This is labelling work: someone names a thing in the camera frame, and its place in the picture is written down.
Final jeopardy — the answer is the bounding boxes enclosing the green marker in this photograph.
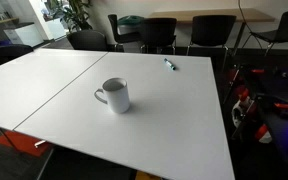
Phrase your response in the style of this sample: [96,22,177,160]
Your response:
[163,58,177,72]

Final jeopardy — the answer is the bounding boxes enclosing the white ceramic mug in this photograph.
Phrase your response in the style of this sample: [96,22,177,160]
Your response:
[93,77,131,115]

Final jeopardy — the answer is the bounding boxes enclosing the black chair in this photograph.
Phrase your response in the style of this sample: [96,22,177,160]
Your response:
[186,14,238,69]
[139,17,178,55]
[0,44,34,72]
[107,13,142,53]
[242,9,288,58]
[66,29,109,52]

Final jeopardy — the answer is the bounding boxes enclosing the green bag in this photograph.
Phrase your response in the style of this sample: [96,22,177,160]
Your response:
[117,14,146,27]

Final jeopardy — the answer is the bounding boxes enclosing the red clamp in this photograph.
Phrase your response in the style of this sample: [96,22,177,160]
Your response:
[235,84,251,102]
[253,123,270,141]

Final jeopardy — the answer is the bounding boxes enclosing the white plastic device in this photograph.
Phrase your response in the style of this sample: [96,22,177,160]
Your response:
[231,96,256,128]

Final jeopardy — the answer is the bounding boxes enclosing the green potted plant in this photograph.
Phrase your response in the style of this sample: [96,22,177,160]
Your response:
[48,0,94,33]

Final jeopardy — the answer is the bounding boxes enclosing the white planter box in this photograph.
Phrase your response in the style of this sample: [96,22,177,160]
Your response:
[45,17,68,41]

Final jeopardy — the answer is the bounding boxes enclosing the orange clamp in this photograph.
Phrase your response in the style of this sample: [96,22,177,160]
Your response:
[273,101,288,111]
[250,68,266,75]

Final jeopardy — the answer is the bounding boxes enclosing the white table foot bar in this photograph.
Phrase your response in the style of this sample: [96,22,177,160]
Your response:
[33,139,47,149]

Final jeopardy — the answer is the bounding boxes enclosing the metal table leg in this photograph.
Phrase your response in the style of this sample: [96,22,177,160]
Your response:
[36,146,56,180]

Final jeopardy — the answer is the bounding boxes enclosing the white cabinet with dark top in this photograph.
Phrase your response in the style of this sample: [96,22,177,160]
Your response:
[3,22,45,48]

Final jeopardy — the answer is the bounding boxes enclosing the black robot stand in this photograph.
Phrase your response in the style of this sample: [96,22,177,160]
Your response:
[247,64,288,169]

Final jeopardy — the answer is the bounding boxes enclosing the wooden shelf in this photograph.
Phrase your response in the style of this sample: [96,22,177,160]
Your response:
[0,16,20,28]

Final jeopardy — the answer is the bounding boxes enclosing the black hanging cable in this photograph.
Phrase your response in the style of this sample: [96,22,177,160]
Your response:
[238,0,264,50]

